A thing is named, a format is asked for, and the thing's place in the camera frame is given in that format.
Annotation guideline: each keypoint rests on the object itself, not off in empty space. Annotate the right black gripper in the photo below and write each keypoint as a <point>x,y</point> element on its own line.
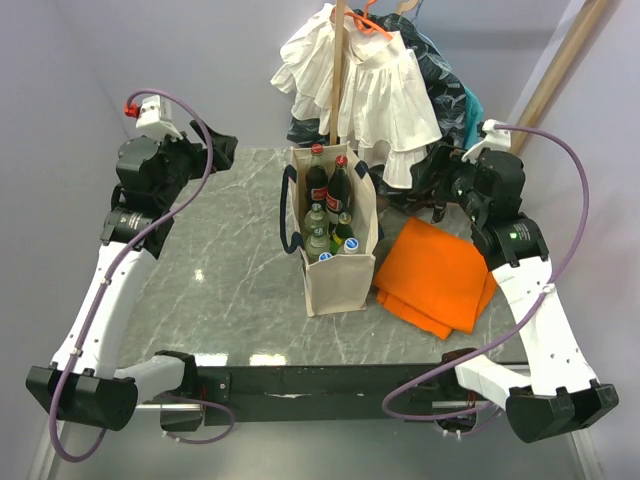
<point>439,158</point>

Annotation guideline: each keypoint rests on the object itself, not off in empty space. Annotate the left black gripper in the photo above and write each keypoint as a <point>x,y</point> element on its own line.
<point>196,150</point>

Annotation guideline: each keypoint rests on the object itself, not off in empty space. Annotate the coca-cola glass bottle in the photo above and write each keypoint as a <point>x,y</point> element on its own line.
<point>316,178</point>
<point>338,198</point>

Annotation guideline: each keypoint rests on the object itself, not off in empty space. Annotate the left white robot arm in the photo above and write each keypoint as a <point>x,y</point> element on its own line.
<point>93,391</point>

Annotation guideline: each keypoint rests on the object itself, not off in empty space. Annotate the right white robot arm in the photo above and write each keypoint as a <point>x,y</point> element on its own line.
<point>561,393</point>

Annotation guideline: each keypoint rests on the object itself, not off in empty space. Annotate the beige canvas tote bag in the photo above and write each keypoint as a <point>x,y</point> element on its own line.
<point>341,283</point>

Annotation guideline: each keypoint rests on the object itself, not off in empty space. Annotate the teal blue garment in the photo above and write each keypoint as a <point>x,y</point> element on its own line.
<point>474,116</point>

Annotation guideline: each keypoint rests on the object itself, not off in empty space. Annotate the dark shark print garment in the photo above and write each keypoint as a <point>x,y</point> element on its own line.
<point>445,90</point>

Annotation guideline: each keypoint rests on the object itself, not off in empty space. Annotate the folded orange cloth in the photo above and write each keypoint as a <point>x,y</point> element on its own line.
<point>434,280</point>

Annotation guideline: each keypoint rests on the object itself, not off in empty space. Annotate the white pleated garment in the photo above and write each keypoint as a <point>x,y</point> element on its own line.
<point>384,109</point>

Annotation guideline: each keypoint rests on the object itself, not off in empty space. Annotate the right blue-cap plastic bottle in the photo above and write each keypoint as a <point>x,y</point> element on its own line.
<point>350,246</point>

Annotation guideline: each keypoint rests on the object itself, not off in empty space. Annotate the dark green glass bottle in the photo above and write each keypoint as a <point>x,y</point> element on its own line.
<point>342,231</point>

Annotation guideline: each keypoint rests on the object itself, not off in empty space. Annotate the rear clear chang bottle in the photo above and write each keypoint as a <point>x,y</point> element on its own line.
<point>316,217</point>

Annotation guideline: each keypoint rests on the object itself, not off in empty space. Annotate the clear chang bottle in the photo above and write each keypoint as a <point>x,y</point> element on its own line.
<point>317,243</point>
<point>316,217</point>

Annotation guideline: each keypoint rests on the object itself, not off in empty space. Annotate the front clear chang bottle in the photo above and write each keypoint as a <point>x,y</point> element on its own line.
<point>317,243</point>

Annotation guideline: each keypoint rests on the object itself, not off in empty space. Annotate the wooden clothes rack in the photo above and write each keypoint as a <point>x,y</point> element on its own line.
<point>575,37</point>

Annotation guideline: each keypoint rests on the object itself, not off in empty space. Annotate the wooden clothes hanger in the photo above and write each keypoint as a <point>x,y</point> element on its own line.
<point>406,6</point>

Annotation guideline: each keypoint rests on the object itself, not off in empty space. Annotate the orange clothes hanger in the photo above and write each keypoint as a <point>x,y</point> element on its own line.
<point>364,24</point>

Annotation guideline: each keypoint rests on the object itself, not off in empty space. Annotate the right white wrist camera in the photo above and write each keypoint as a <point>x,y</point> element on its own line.
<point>496,138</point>

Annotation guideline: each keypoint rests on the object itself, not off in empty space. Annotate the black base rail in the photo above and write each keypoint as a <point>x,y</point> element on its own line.
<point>311,393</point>

